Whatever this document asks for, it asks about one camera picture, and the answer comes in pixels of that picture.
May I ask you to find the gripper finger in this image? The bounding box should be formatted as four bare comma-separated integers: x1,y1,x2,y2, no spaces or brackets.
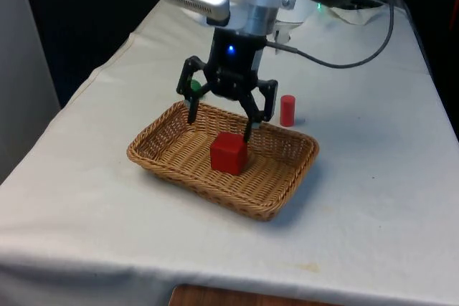
237,79,280,144
176,55,212,125

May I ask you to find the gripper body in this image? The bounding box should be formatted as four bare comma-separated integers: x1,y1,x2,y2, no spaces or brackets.
205,29,268,102

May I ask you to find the red cube block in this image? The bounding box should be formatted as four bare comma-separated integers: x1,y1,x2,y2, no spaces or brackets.
209,132,249,175

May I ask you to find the red cylinder block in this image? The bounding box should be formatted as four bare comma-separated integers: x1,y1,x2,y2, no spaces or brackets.
280,95,296,128

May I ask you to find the wicker basket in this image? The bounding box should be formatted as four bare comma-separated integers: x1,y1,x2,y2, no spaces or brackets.
126,100,321,222

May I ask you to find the black cable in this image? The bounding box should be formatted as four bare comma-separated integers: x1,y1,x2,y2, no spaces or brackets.
266,0,396,70

